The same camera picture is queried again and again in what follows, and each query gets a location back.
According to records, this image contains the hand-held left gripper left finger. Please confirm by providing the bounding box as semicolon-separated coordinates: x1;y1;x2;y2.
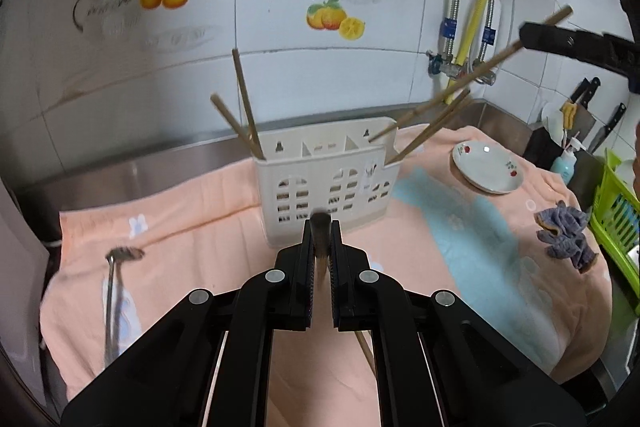
60;218;317;427

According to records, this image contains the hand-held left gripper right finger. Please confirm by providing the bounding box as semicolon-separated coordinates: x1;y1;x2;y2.
327;218;586;427

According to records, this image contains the wooden chopstick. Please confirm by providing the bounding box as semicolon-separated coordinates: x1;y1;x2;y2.
210;94;262;158
369;6;574;142
309;213;377;378
231;48;266;160
397;98;475;158
384;90;472;166

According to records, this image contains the cream plastic utensil holder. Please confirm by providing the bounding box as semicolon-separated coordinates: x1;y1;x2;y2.
252;117;398;250

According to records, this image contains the yellow utensil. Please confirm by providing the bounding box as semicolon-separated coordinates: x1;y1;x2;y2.
560;102;580;130

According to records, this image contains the white plastic scoop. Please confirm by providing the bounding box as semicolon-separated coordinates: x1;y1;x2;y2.
542;102;568;142

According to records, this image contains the metal valve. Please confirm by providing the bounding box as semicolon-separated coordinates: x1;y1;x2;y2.
470;59;498;85

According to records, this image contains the dark knife block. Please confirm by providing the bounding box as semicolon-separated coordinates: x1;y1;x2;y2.
522;104;598;170

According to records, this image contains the peach printed towel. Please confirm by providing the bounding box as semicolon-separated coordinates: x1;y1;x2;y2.
39;124;613;427

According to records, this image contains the blue and white bottle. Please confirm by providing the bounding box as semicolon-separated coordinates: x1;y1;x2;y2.
550;139;586;185

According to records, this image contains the white plate with fruit print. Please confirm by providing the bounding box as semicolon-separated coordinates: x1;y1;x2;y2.
452;140;525;195

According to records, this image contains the green plastic basket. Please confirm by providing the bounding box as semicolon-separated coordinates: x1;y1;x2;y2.
587;149;640;295

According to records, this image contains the metal ladle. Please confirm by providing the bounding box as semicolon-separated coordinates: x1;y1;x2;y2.
102;247;146;368

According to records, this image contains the grey dish cloth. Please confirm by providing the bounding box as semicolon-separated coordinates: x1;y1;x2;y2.
535;201;601;273

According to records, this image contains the black-handled knife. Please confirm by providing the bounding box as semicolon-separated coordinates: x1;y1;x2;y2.
587;103;627;152
582;78;601;108
570;78;591;105

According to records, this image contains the white cable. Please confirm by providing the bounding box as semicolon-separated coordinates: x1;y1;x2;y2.
509;0;522;50

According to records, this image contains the yellow gas hose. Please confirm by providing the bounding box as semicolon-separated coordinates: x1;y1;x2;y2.
445;0;516;108

